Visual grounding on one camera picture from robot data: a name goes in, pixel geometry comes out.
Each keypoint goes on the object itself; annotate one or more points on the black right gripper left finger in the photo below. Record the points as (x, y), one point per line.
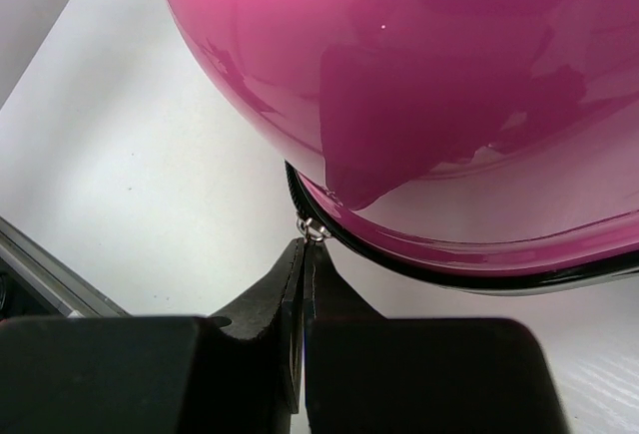
(236, 371)

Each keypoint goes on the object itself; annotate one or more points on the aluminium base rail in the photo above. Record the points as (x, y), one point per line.
(57, 287)

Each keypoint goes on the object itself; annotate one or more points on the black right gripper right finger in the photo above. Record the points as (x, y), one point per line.
(366, 373)

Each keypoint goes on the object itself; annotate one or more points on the pink hard-shell suitcase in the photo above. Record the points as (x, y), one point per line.
(475, 144)

